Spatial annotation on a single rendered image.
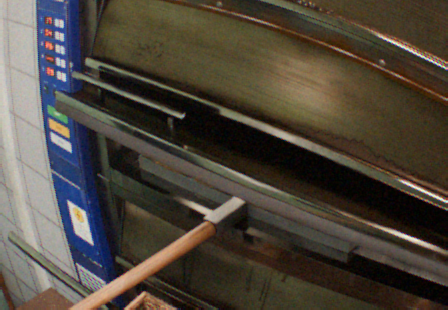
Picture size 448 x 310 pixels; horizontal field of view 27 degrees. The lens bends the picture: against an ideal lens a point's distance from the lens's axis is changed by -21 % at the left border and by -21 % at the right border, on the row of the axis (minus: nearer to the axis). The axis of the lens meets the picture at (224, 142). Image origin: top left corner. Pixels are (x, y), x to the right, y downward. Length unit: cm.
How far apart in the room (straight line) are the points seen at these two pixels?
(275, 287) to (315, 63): 55
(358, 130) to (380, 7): 27
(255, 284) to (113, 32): 59
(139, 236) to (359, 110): 79
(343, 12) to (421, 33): 17
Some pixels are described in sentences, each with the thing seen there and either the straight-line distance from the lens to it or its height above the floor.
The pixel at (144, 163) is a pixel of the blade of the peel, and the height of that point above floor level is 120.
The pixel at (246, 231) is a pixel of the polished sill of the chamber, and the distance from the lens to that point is 212.
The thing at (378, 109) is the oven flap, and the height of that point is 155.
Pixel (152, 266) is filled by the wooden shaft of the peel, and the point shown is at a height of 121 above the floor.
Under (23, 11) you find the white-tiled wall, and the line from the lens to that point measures 245.
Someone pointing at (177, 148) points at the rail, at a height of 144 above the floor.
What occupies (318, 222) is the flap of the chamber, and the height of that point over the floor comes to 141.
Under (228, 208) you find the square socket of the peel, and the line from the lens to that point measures 213.
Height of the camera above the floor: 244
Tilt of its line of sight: 32 degrees down
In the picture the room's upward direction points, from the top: 5 degrees counter-clockwise
